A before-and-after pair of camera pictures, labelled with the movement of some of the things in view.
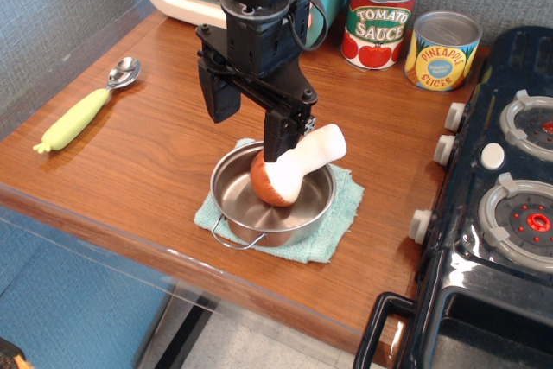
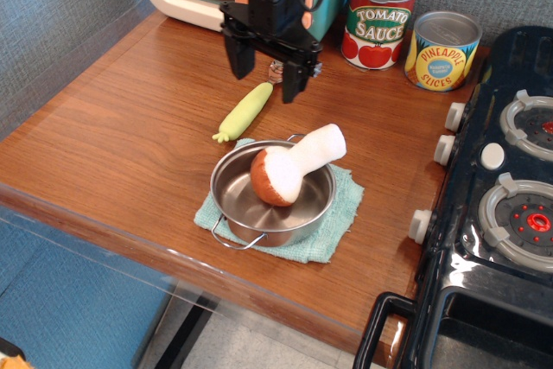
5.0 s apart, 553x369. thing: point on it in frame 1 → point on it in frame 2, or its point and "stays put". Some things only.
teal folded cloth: x=320 y=246 stays put
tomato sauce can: x=378 y=17 stays put
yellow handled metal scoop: x=84 y=111 → x=241 y=115
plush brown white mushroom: x=278 y=182 stays put
